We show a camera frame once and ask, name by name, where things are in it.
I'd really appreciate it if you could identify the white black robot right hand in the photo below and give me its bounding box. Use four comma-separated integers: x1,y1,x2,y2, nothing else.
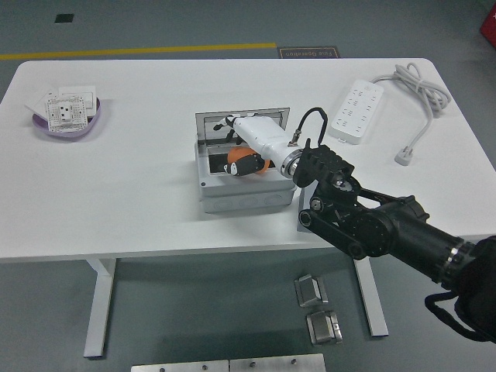
212,112,303,178

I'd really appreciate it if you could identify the orange cylinder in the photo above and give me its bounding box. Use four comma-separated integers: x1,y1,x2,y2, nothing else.
226,146,274,175

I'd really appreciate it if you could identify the grey enclosure box with flap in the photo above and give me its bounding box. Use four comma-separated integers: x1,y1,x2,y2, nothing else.
193,107,298,214

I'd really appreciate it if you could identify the grey cube with round hole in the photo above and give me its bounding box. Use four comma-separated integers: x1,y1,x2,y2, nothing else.
296,185,317,235

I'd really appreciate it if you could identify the white power strip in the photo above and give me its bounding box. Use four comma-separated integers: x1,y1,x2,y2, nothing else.
329,78,384,146

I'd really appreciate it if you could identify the small metal block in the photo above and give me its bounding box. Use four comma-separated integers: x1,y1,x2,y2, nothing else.
294,274,329,309

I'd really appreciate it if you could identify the purple bowl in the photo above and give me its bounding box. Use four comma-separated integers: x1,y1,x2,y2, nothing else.
31,96,102,140

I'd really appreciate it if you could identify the white table leg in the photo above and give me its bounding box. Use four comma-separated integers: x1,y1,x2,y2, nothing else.
83,256,118,358
353,258,389,337

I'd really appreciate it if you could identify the white socket panel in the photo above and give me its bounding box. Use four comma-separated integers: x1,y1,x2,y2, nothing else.
44,94,88,133

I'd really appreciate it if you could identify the large metal block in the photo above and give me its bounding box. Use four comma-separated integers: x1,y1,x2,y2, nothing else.
305,309,344,346

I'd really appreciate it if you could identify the white blank plate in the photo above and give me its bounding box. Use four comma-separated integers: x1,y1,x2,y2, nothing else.
24,83,59,117

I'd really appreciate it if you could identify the metal plate with screws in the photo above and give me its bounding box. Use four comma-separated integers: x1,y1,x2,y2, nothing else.
229,353,326,372

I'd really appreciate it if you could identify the long metal plate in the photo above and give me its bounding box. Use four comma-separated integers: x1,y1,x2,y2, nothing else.
130,360,230,372

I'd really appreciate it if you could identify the red object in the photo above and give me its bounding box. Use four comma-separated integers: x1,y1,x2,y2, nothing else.
479,8,496,42

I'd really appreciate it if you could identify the grey power cord with plug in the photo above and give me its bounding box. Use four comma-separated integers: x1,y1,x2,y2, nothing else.
370,63,453,167

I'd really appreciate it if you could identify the white switch plate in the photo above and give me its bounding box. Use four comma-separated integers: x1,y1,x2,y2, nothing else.
57,84,98,117

